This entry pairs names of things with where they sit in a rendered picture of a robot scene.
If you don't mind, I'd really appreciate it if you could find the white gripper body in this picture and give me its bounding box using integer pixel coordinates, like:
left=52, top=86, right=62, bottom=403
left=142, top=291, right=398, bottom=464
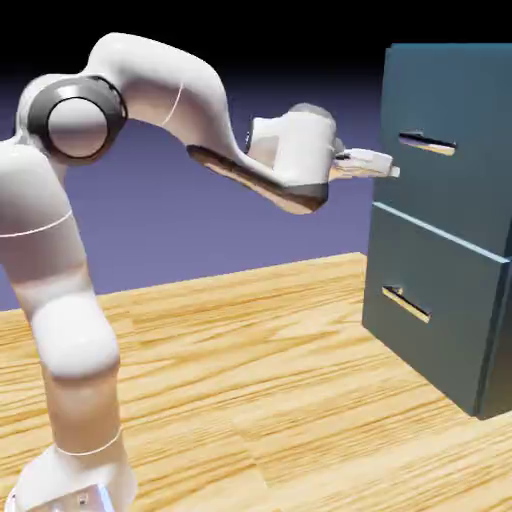
left=328, top=148, right=395, bottom=182

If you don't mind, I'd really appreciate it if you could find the teal painted cabinet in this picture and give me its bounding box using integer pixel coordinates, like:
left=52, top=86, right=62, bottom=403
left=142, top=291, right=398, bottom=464
left=361, top=42, right=512, bottom=421

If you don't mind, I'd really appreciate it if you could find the shiny straight drawer handle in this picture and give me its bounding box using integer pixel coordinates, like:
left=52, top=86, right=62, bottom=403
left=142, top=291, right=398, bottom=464
left=398, top=130, right=458, bottom=157

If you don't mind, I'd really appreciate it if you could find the teal drawer front with straight handle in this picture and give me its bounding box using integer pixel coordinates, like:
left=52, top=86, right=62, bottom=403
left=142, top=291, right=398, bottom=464
left=372, top=47, right=512, bottom=256

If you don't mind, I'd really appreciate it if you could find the shiny slanted drawer handle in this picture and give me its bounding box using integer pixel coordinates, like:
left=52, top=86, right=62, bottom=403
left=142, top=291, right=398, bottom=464
left=380, top=284, right=432, bottom=324

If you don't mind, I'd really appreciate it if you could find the teal drawer front with slanted handle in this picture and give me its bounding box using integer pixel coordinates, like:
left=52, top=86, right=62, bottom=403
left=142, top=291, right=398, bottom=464
left=361, top=202, right=510, bottom=417

